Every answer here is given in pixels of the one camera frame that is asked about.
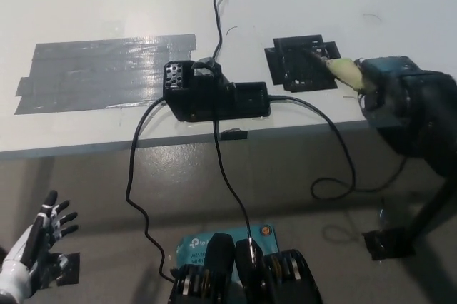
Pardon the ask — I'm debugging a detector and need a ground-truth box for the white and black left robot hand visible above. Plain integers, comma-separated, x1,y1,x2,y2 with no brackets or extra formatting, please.
6,190,79,283

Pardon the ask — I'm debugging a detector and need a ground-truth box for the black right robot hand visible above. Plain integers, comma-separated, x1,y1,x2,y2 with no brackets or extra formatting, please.
356,56,421,128

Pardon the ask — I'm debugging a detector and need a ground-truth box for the soldering iron with taped handle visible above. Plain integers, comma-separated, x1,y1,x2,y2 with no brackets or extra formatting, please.
306,49,368,93

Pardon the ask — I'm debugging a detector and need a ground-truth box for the black soldering station base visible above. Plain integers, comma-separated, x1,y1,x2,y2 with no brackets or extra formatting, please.
163,58,274,123

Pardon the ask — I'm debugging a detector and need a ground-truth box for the grey table leg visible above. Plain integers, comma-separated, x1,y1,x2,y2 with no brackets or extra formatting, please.
41,156,60,219

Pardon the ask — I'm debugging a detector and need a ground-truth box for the black square tape patch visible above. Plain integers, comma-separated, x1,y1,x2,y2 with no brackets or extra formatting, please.
263,34,342,93

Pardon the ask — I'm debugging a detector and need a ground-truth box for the black stand pole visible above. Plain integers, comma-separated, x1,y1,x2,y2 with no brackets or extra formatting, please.
410,171,457,248

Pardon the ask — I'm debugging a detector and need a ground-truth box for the teal router box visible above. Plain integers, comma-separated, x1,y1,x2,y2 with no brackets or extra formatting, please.
176,223,281,273

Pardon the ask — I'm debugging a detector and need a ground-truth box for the small black tape strip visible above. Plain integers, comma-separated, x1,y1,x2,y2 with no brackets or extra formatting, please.
221,128,249,141

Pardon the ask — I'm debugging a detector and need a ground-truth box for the black soldering iron cable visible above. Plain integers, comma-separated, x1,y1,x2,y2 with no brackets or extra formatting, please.
267,94,410,201

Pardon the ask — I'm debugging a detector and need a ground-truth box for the thick black power cable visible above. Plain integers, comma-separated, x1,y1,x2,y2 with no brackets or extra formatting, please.
124,100,176,282

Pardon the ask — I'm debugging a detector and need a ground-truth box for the thin black wire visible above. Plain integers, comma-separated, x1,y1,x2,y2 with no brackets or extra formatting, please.
212,0,229,61

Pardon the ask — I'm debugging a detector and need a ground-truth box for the large grey duct tape patch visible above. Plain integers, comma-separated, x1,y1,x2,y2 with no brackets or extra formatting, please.
14,34,197,116

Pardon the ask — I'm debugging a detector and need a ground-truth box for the black cable with metal clip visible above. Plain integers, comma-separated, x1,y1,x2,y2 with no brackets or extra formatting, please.
213,120,256,248

